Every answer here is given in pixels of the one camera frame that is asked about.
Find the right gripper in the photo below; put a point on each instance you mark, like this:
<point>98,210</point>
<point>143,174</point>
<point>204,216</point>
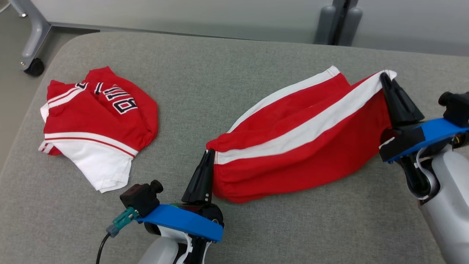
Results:
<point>417,176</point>

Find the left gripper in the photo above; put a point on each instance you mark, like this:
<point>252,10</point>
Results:
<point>199,211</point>

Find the red shorts with white stripes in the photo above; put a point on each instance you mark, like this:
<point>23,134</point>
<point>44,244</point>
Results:
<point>311,146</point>

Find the red white lettered jersey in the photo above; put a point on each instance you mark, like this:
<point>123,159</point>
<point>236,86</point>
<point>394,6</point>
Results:
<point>91,121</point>

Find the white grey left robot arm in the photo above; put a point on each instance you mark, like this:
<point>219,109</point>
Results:
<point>157,253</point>

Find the white partition panel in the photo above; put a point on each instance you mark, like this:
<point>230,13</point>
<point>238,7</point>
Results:
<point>183,14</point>
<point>414,22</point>

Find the black caster wheel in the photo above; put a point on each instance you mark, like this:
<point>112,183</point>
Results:
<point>34,68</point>

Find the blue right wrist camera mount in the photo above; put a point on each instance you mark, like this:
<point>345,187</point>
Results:
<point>432,134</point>

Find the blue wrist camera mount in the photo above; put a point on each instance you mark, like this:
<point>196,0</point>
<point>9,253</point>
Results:
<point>432,134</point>
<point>183,222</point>

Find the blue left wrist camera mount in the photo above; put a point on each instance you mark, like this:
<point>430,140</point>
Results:
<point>183,222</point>

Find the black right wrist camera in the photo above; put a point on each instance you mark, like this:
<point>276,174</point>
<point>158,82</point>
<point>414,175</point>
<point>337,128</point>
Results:
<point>458,108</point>

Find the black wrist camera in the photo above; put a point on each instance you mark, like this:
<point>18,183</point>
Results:
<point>458,108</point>
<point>139,198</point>

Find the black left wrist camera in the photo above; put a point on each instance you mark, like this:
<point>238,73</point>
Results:
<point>139,198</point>

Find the grey rounded post foot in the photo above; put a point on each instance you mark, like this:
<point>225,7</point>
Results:
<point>351,27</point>
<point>324,25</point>

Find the grey metal partition post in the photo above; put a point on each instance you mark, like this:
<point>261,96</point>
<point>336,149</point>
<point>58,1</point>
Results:
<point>340,18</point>

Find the grey metal frame leg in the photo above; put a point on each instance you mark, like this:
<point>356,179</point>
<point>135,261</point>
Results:
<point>34,33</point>

